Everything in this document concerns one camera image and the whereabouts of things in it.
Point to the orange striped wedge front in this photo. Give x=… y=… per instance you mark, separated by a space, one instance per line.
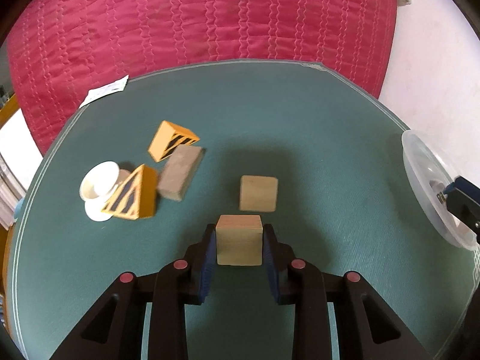
x=136 y=197

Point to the white paper sheet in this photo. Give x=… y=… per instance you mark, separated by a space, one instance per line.
x=105 y=90

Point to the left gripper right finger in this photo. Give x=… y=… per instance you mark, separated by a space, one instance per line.
x=327 y=305

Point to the white patterned curtain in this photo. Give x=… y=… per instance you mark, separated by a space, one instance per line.
x=11 y=193

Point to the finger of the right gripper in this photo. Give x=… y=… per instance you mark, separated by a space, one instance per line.
x=460 y=184

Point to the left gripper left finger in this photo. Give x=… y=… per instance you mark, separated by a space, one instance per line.
x=150 y=308

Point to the brown wooden block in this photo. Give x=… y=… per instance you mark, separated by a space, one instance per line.
x=179 y=170

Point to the wooden window sill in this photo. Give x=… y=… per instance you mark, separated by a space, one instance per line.
x=9 y=108

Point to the tan wooden wedge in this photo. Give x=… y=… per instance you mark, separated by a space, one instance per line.
x=239 y=240

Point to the red quilted blanket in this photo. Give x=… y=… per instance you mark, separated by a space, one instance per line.
x=60 y=49

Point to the beige wooden wedge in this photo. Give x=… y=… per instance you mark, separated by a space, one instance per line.
x=258 y=193

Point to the clear plastic bowl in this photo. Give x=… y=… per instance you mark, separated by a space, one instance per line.
x=430 y=171

